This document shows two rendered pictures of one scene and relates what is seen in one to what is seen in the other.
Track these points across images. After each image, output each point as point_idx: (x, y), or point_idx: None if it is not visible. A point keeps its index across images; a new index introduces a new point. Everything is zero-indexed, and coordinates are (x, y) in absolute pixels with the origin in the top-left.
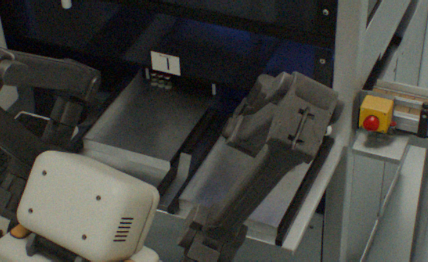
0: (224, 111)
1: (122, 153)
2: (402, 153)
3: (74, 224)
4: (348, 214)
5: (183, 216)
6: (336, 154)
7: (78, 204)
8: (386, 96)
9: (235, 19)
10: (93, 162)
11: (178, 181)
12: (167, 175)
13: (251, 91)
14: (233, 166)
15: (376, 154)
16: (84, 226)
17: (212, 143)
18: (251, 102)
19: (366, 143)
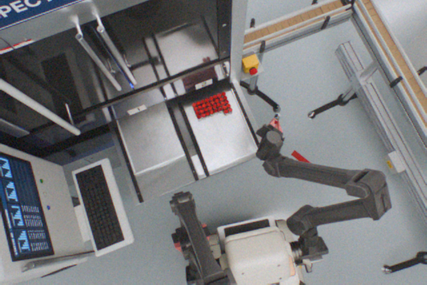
0: (172, 102)
1: (157, 165)
2: (261, 67)
3: (272, 277)
4: None
5: (213, 173)
6: (238, 88)
7: (269, 272)
8: (250, 53)
9: (173, 78)
10: (245, 243)
11: (193, 157)
12: (188, 159)
13: (265, 145)
14: (207, 129)
15: (253, 75)
16: (278, 275)
17: (188, 127)
18: (269, 150)
19: (244, 72)
